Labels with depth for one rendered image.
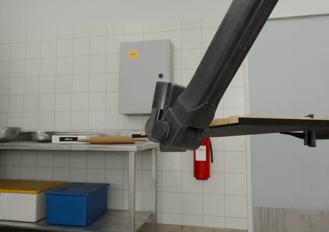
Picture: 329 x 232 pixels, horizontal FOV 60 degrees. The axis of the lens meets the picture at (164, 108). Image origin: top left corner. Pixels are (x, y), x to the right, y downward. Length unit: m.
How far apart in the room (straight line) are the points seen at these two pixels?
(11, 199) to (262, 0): 2.63
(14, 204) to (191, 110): 2.45
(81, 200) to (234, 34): 2.17
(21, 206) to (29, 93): 1.31
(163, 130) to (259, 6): 0.25
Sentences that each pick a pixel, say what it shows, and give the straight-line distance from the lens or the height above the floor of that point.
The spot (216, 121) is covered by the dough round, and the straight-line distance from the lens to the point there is 0.66.
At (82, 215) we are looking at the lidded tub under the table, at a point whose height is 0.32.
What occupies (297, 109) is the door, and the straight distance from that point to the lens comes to 2.85.
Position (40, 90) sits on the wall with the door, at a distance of 3.46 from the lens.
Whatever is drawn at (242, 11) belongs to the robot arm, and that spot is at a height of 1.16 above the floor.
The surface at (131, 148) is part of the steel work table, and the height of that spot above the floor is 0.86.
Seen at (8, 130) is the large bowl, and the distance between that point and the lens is 3.00.
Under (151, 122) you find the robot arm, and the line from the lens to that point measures 0.59.
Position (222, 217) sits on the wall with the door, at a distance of 2.87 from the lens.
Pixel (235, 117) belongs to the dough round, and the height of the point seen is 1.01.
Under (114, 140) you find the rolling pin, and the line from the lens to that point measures 2.38.
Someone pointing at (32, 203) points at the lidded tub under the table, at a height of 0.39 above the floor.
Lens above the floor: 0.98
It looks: 5 degrees up
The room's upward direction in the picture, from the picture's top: straight up
